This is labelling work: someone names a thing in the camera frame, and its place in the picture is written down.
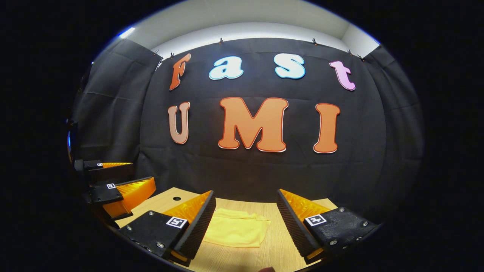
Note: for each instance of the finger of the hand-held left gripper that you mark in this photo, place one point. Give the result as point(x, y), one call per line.
point(102, 192)
point(109, 173)

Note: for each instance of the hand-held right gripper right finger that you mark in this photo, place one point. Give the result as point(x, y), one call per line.
point(295, 226)

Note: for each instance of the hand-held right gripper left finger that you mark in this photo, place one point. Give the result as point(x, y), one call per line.
point(198, 230)

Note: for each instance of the orange T-shirt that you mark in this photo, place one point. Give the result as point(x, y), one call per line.
point(238, 228)

